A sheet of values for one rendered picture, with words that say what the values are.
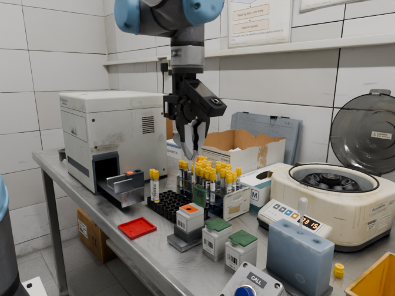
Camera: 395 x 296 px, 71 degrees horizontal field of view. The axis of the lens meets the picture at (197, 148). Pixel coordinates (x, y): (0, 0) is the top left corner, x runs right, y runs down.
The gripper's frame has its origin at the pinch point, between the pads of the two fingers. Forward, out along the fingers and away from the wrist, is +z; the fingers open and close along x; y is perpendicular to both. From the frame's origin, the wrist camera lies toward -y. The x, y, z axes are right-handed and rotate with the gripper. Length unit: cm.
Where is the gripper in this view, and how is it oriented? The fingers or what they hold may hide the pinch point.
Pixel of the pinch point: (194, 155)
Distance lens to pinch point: 66.2
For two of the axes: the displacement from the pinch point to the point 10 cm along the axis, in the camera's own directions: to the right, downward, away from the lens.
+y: -6.6, -1.9, 7.3
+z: 0.0, 9.7, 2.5
